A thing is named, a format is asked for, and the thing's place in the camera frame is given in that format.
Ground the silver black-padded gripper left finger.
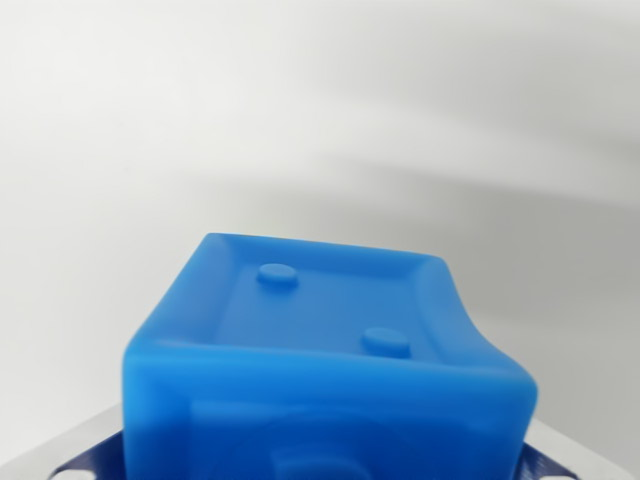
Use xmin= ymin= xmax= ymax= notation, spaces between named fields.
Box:
xmin=0 ymin=403 xmax=127 ymax=480

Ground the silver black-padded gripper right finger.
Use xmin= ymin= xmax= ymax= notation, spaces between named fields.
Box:
xmin=513 ymin=431 xmax=640 ymax=480

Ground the blue rubber cube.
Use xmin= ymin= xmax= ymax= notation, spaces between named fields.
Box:
xmin=119 ymin=232 xmax=539 ymax=480

